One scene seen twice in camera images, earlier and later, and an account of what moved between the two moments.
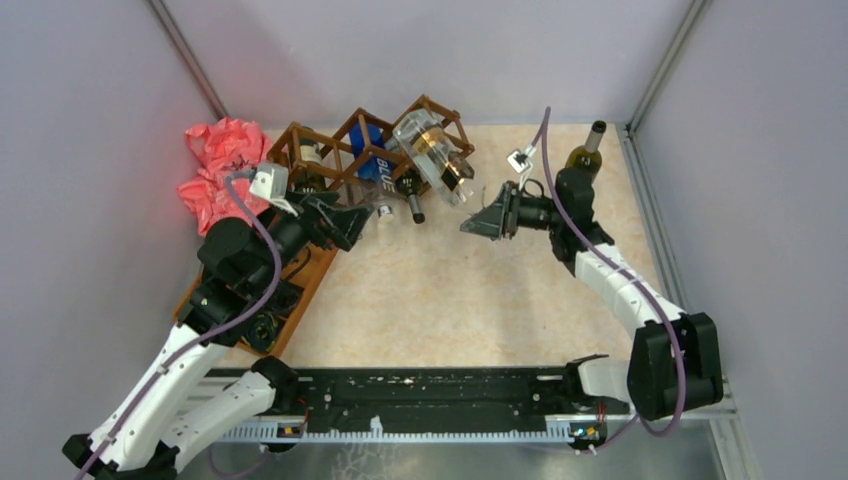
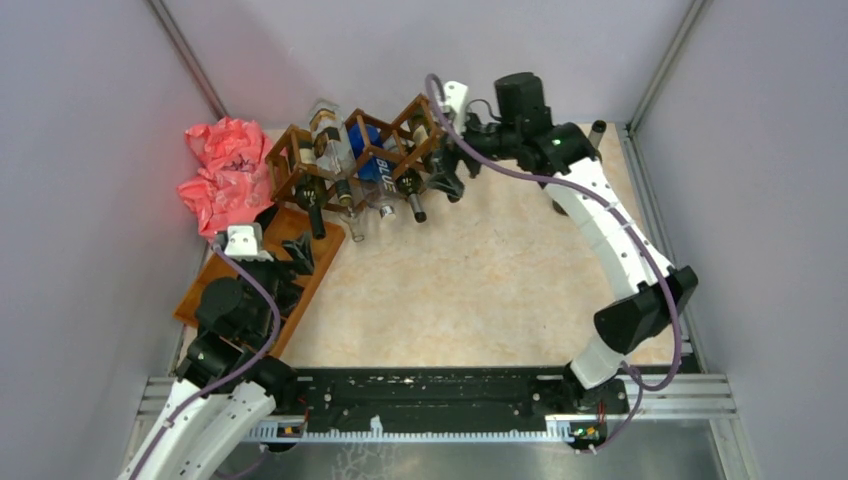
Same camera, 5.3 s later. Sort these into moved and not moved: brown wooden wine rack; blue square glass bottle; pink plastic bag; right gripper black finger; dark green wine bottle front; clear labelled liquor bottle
Moved: right gripper black finger; clear labelled liquor bottle
Not moved: pink plastic bag; dark green wine bottle front; blue square glass bottle; brown wooden wine rack
